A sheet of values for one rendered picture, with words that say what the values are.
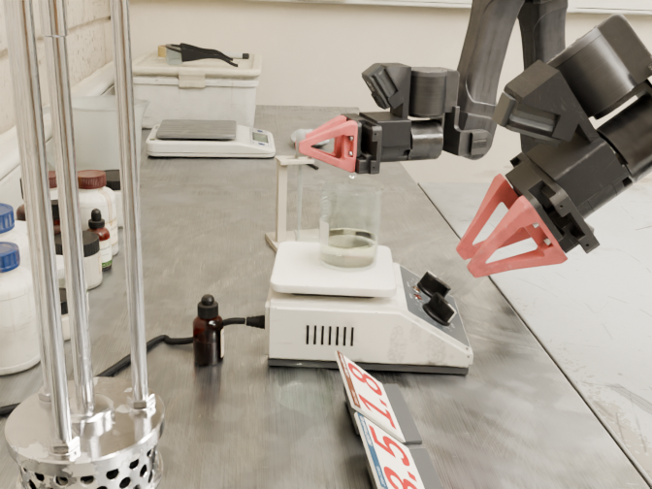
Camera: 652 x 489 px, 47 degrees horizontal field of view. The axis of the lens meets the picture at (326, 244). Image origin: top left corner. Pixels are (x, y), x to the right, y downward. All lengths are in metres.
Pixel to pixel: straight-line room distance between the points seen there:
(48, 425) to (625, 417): 0.52
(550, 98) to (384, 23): 1.56
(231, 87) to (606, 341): 1.14
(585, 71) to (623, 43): 0.04
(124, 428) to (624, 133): 0.47
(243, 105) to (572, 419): 1.24
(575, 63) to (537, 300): 0.37
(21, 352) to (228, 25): 1.51
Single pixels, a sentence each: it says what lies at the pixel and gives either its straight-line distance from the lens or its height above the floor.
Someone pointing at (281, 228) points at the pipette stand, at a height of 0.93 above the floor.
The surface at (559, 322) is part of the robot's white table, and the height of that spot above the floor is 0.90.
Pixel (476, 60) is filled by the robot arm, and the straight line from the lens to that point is 1.08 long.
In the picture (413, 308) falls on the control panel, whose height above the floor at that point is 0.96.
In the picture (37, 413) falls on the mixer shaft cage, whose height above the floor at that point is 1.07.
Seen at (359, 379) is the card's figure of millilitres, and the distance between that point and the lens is 0.66.
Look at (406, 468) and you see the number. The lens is 0.59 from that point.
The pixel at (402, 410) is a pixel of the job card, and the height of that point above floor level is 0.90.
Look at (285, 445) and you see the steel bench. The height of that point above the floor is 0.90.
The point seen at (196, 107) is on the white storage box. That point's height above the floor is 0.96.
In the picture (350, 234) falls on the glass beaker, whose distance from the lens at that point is 0.71.
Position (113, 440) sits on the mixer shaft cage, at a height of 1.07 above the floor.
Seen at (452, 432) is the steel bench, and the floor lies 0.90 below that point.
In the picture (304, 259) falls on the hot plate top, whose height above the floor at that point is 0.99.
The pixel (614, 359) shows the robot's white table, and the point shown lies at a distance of 0.83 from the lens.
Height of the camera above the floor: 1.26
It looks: 20 degrees down
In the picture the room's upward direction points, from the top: 2 degrees clockwise
